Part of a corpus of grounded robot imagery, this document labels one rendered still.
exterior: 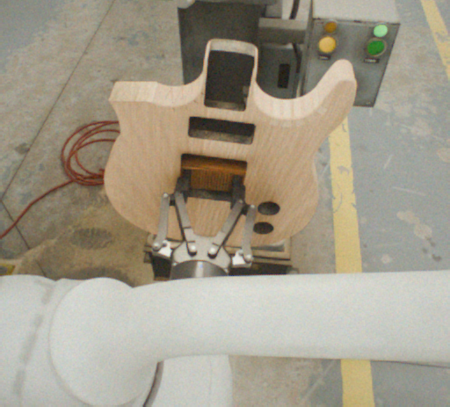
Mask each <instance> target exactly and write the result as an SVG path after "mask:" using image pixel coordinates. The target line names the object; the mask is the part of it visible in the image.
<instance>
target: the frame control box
mask: <svg viewBox="0 0 450 407"><path fill-rule="evenodd" d="M329 18H333V20H336V21H337V22H338V30H337V31H336V32H335V33H330V35H329V34H328V33H325V32H324V30H323V23H324V22H325V21H327V19H329ZM380 22H383V23H386V24H387V25H389V32H388V34H387V35H385V36H383V37H380V38H378V37H375V36H374V35H373V34H372V28H373V26H375V25H376V24H377V23H380ZM400 24H401V23H400V19H399V16H398V12H397V8H396V3H395V0H311V1H310V8H309V13H308V19H307V25H306V32H305V39H304V44H303V51H302V54H301V48H300V45H299V44H292V47H293V49H294V53H295V56H296V60H297V62H298V67H299V71H300V75H299V98H300V97H303V96H306V95H307V94H309V93H310V92H311V91H312V90H313V89H314V88H315V87H316V86H317V85H318V84H319V83H320V81H321V80H322V79H323V77H324V75H325V73H326V72H327V71H328V70H329V69H330V68H331V67H332V66H333V65H334V64H335V63H336V62H337V61H338V60H347V61H348V62H349V63H350V64H351V65H352V71H353V76H354V80H356V96H355V100H354V103H352V106H362V107H374V104H375V101H376V98H377V95H378V92H379V89H380V87H381V84H382V81H383V78H384V76H385V73H386V69H387V66H388V62H389V59H390V56H391V53H392V50H393V47H394V44H395V40H396V35H397V33H398V30H399V26H400ZM324 38H332V39H334V40H335V41H336V46H335V47H334V49H333V50H332V51H330V52H324V51H322V50H321V48H320V41H321V40H322V39H324ZM375 40H380V41H382V42H383V46H384V48H383V50H382V52H381V53H379V54H378V55H371V54H369V53H368V52H367V46H368V44H369V43H370V42H371V41H375Z"/></svg>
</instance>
